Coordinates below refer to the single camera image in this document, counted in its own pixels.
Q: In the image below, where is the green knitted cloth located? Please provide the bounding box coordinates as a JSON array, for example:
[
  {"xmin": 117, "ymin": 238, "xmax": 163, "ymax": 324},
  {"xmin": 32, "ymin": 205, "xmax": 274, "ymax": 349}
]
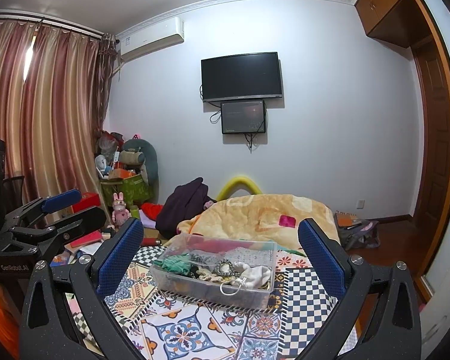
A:
[{"xmin": 153, "ymin": 254, "xmax": 194, "ymax": 277}]

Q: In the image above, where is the white drawstring pouch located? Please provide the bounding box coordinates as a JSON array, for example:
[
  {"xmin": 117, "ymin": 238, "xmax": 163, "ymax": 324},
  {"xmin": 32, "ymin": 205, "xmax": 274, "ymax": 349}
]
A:
[{"xmin": 220, "ymin": 262, "xmax": 272, "ymax": 297}]

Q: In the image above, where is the colourful printed cloth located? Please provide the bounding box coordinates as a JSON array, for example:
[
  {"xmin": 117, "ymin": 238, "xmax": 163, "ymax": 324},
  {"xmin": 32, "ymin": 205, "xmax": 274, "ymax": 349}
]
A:
[{"xmin": 195, "ymin": 260, "xmax": 237, "ymax": 284}]

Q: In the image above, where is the grey knit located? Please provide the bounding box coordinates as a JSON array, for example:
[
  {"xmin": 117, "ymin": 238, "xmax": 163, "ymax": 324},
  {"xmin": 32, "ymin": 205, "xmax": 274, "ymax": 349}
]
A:
[{"xmin": 189, "ymin": 250, "xmax": 219, "ymax": 266}]

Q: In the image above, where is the white appliance with stickers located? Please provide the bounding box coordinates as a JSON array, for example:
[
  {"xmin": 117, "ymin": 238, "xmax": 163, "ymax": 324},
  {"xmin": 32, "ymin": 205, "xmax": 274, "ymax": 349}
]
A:
[{"xmin": 420, "ymin": 270, "xmax": 450, "ymax": 359}]

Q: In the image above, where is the pink bunny figurine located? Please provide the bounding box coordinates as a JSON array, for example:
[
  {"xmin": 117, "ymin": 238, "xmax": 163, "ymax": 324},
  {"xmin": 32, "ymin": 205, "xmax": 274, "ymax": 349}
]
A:
[{"xmin": 112, "ymin": 192, "xmax": 131, "ymax": 228}]

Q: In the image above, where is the green storage box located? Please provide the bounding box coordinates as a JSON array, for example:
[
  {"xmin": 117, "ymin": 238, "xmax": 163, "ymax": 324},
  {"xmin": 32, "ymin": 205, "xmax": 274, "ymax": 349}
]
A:
[{"xmin": 100, "ymin": 175, "xmax": 153, "ymax": 207}]

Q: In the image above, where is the red cylinder bottle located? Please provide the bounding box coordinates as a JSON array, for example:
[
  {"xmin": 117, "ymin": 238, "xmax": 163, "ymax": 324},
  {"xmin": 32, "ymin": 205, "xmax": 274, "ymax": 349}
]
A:
[{"xmin": 140, "ymin": 238, "xmax": 161, "ymax": 247}]

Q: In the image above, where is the red cushion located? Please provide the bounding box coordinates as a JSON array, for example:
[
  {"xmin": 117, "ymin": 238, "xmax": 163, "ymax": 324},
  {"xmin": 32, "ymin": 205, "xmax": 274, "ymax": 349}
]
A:
[{"xmin": 140, "ymin": 202, "xmax": 163, "ymax": 221}]

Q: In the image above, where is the dark bag on floor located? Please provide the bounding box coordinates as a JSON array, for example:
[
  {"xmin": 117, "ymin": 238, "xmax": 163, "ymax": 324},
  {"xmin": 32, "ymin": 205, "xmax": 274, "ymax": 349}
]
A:
[{"xmin": 334, "ymin": 211, "xmax": 380, "ymax": 250}]

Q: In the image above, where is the patterned patchwork tablecloth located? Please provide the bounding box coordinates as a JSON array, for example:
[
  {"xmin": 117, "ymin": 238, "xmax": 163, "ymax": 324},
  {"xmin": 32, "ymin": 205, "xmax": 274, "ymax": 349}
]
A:
[{"xmin": 64, "ymin": 244, "xmax": 361, "ymax": 360}]

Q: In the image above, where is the grey green plush toy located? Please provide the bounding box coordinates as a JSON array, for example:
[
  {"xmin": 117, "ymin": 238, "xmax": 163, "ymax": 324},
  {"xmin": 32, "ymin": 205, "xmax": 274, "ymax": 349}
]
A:
[{"xmin": 119, "ymin": 138, "xmax": 158, "ymax": 188}]

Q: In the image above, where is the striped pink curtain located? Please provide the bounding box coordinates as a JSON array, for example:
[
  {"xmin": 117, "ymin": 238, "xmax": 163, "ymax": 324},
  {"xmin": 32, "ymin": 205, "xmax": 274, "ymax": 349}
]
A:
[{"xmin": 0, "ymin": 19, "xmax": 116, "ymax": 203}]

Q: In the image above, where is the dark purple jacket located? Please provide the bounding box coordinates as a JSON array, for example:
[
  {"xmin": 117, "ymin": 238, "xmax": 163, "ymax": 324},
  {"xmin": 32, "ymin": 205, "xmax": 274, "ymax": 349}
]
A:
[{"xmin": 156, "ymin": 177, "xmax": 216, "ymax": 239}]

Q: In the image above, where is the clear plastic storage bin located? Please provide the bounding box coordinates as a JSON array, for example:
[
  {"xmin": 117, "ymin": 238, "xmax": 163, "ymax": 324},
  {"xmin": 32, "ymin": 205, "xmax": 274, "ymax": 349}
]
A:
[{"xmin": 150, "ymin": 234, "xmax": 278, "ymax": 310}]

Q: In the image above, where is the orange floral blanket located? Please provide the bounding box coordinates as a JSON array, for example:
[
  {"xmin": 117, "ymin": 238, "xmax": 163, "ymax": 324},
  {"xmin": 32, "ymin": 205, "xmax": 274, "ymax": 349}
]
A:
[{"xmin": 177, "ymin": 194, "xmax": 340, "ymax": 250}]

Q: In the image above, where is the yellow foam arch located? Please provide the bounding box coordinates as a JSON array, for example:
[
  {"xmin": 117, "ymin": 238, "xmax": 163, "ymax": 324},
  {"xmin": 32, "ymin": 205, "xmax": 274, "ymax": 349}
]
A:
[{"xmin": 216, "ymin": 175, "xmax": 263, "ymax": 201}]

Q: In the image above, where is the white air conditioner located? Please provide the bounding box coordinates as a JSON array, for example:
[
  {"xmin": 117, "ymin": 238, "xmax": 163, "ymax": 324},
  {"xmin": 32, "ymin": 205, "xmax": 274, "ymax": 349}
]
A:
[{"xmin": 118, "ymin": 17, "xmax": 185, "ymax": 63}]

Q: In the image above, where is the brown wooden door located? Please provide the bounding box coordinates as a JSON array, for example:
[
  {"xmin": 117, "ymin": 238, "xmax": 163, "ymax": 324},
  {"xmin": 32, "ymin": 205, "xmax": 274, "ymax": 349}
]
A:
[{"xmin": 409, "ymin": 33, "xmax": 450, "ymax": 282}]

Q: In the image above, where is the wooden overhead cabinet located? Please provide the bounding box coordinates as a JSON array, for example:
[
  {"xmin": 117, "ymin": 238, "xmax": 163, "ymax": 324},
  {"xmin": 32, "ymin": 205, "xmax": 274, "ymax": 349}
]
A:
[{"xmin": 355, "ymin": 0, "xmax": 431, "ymax": 48}]

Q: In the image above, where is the small wall monitor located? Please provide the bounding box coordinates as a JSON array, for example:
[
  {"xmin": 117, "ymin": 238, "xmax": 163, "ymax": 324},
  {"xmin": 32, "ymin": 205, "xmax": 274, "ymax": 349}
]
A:
[{"xmin": 221, "ymin": 100, "xmax": 266, "ymax": 134}]

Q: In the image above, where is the large wall television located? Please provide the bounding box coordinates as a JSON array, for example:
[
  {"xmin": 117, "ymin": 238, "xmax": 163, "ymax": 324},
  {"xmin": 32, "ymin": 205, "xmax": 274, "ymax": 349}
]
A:
[{"xmin": 201, "ymin": 52, "xmax": 283, "ymax": 102}]

